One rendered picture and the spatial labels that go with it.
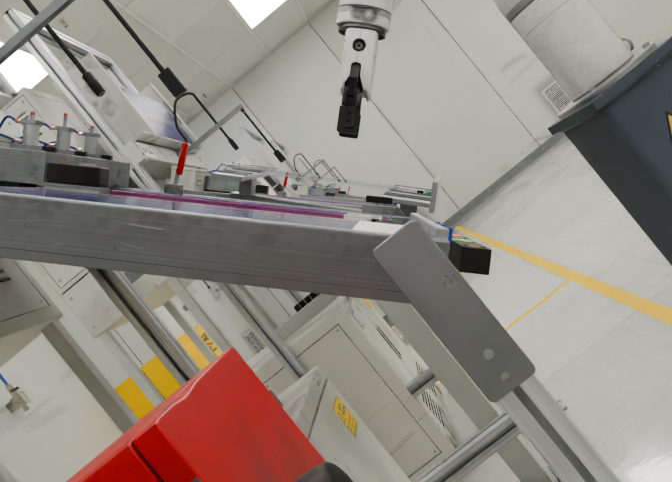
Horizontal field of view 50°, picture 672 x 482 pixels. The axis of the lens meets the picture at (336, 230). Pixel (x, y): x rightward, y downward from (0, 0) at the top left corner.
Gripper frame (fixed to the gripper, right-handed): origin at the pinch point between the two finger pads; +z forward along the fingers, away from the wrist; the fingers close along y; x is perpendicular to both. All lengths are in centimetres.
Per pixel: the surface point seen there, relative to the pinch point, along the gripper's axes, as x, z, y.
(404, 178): -47, -12, 759
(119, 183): 39.8, 14.1, 13.1
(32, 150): 42.7, 10.2, -16.0
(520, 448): -48, 63, 49
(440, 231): -12, 12, -47
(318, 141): 61, -42, 762
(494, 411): -40, 55, 49
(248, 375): 0, 19, -80
